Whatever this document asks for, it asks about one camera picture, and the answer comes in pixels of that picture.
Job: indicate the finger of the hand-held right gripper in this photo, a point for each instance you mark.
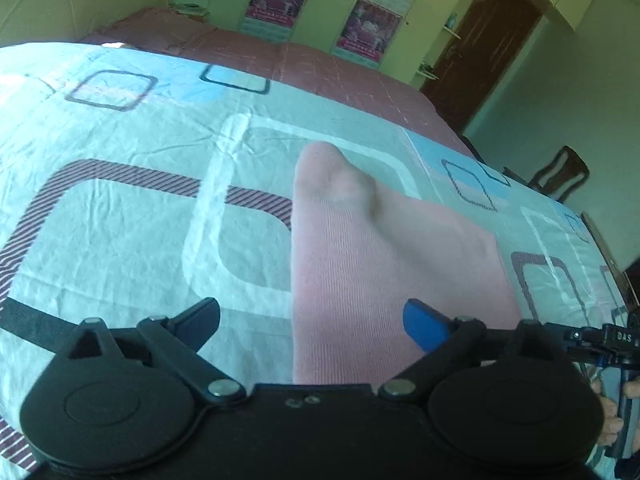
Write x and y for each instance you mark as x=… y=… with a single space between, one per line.
x=615 y=337

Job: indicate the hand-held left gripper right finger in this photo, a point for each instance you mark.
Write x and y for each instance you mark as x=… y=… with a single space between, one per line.
x=425 y=325

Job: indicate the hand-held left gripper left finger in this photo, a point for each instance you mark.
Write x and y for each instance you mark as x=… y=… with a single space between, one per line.
x=200 y=317

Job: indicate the pink knit sweater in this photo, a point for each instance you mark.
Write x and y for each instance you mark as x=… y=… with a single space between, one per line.
x=380 y=260

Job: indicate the person's right hand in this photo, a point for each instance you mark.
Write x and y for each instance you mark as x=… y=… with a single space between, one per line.
x=609 y=420

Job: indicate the dark wooden chair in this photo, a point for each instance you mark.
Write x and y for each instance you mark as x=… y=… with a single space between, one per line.
x=555 y=172

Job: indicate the patterned light blue bed sheet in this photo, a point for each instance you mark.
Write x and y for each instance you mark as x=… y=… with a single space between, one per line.
x=150 y=135

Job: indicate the pink checked mattress cover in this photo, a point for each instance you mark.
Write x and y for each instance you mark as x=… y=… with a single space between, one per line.
x=320 y=75

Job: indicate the dark brown wooden door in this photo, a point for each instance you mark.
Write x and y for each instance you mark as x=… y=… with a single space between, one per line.
x=482 y=45

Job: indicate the teal bottle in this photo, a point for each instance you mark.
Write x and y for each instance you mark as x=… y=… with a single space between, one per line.
x=451 y=20

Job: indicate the stack of papers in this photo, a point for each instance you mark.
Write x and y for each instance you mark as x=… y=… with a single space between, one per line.
x=189 y=9

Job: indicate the white wall shelf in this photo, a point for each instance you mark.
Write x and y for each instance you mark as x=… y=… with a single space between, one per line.
x=454 y=30
x=427 y=72

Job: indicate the wall poster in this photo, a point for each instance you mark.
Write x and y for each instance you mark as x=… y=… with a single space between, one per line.
x=275 y=2
x=369 y=30

